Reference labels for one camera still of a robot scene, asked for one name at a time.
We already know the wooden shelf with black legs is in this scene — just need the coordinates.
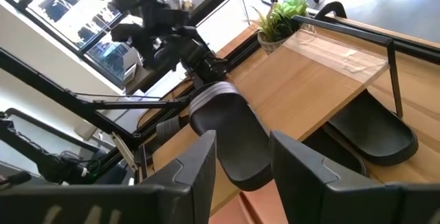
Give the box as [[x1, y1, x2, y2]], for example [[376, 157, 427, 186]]
[[209, 14, 406, 214]]

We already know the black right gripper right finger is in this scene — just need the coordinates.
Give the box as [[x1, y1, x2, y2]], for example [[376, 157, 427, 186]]
[[269, 129, 440, 224]]

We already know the small black slide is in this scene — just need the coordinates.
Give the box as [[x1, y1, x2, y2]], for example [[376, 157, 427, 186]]
[[302, 124, 368, 177], [325, 89, 419, 167]]

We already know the green potted plant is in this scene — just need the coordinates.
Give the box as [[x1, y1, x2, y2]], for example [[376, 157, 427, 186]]
[[252, 0, 310, 55]]

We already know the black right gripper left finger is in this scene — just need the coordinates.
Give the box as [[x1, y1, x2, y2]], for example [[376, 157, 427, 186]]
[[0, 129, 218, 224]]

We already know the black frame mount bracket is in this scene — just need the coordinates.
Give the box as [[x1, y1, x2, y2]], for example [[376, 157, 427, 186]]
[[314, 1, 348, 21]]

